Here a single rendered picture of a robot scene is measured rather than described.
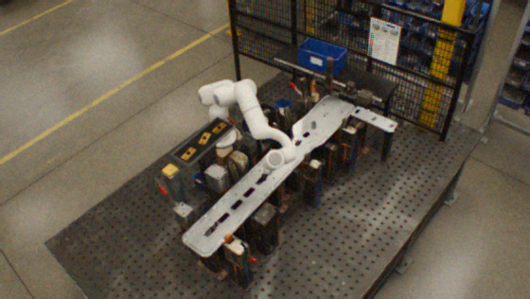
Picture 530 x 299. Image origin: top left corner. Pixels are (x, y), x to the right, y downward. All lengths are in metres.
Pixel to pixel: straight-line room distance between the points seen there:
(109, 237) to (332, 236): 1.30
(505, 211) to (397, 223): 1.44
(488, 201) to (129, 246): 2.79
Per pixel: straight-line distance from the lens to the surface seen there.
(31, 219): 4.07
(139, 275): 2.51
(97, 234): 2.76
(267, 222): 2.17
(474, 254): 3.51
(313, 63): 3.07
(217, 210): 2.27
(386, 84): 3.00
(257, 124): 2.07
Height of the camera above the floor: 2.78
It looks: 44 degrees down
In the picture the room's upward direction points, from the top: 5 degrees counter-clockwise
